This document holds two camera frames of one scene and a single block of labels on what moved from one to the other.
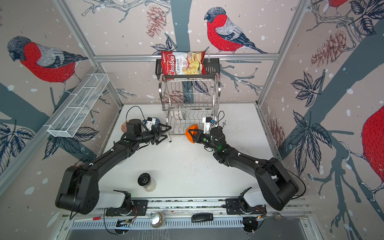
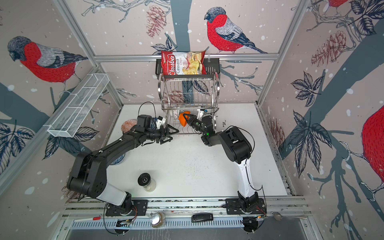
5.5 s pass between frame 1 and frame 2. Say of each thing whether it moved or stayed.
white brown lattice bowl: stayed
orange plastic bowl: moved
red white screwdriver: stayed
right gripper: moved
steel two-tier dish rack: stayed
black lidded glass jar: stayed
